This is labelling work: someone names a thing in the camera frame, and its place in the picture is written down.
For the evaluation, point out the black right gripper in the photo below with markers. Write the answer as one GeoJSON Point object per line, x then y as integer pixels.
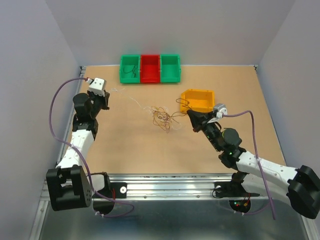
{"type": "Point", "coordinates": [200, 119]}

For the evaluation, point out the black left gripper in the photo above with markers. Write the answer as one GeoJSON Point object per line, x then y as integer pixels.
{"type": "Point", "coordinates": [104, 99]}

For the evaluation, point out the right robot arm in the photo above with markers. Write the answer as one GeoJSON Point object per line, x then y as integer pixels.
{"type": "Point", "coordinates": [297, 187]}

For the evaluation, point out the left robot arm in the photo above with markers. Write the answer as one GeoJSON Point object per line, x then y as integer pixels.
{"type": "Point", "coordinates": [68, 185]}

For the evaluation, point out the yellow plastic bin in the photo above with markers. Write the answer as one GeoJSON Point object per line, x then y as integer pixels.
{"type": "Point", "coordinates": [198, 100]}

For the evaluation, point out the left green plastic bin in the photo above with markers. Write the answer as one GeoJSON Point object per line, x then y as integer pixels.
{"type": "Point", "coordinates": [129, 69]}

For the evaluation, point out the green plastic bin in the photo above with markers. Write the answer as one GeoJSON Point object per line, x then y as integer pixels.
{"type": "Point", "coordinates": [129, 69]}
{"type": "Point", "coordinates": [170, 68]}

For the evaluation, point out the right green plastic bin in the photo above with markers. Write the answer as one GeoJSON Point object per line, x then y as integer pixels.
{"type": "Point", "coordinates": [170, 68]}

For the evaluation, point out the red plastic bin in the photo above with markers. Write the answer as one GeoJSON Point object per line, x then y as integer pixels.
{"type": "Point", "coordinates": [150, 71]}

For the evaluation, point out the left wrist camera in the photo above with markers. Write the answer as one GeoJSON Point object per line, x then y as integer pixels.
{"type": "Point", "coordinates": [97, 86]}

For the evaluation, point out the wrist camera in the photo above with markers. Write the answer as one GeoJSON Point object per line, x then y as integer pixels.
{"type": "Point", "coordinates": [97, 86]}
{"type": "Point", "coordinates": [220, 110]}

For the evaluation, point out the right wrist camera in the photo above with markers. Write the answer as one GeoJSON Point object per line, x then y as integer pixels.
{"type": "Point", "coordinates": [220, 110]}

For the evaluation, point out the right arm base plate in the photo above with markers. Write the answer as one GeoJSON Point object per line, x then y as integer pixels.
{"type": "Point", "coordinates": [230, 189]}

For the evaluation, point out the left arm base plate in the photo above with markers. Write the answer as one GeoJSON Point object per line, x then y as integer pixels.
{"type": "Point", "coordinates": [115, 190]}

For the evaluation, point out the aluminium rail frame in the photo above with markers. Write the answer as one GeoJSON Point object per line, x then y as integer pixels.
{"type": "Point", "coordinates": [172, 207]}

